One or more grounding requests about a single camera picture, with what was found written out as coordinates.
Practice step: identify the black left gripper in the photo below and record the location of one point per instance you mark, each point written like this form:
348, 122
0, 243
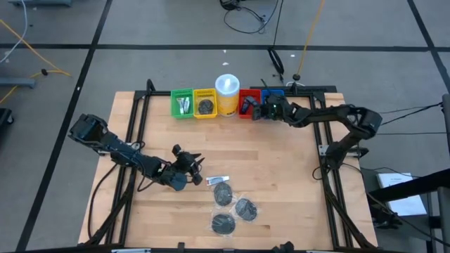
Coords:
183, 168

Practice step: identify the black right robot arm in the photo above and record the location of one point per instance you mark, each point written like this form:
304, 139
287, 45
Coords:
365, 121

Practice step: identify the black pad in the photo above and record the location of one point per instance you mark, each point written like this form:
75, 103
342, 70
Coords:
223, 223
223, 194
205, 106
246, 209

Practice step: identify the red plastic basket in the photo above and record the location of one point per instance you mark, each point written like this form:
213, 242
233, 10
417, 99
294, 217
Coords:
242, 93

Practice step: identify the grey post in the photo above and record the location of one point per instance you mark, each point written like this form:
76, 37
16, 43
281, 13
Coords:
446, 123

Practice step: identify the black stand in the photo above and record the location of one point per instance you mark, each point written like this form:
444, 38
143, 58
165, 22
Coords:
404, 188

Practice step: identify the green plastic basket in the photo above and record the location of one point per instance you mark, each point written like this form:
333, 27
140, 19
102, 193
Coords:
175, 112

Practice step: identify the grey-blue furniture base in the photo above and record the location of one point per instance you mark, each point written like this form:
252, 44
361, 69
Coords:
17, 83
38, 3

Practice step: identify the white tube with red end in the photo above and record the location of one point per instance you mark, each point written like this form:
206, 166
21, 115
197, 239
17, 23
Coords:
217, 180

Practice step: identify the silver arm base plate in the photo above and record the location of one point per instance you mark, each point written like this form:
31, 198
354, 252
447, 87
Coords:
321, 150

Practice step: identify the black table clamp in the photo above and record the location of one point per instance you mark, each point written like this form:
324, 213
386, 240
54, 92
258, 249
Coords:
181, 246
150, 86

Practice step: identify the yellow wipes canister white lid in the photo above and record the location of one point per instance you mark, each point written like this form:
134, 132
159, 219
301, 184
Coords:
227, 102

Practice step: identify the blue plastic basket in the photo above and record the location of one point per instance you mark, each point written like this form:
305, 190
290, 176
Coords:
267, 92

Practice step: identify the black caster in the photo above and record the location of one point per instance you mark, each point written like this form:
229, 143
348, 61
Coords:
5, 117

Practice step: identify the black camera on mount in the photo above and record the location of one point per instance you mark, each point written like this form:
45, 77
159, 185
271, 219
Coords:
285, 247

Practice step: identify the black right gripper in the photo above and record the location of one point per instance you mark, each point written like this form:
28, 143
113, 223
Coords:
279, 109

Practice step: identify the yellow plastic basket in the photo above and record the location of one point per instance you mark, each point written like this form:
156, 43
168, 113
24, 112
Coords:
212, 94

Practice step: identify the silver metal bracket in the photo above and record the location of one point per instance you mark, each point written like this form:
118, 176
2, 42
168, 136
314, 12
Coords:
318, 251
130, 251

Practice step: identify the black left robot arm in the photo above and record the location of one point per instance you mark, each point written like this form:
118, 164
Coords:
88, 130

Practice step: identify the small black plug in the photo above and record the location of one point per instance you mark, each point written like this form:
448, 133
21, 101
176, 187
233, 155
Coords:
44, 72

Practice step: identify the white booklet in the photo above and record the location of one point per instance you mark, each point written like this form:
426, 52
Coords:
404, 207

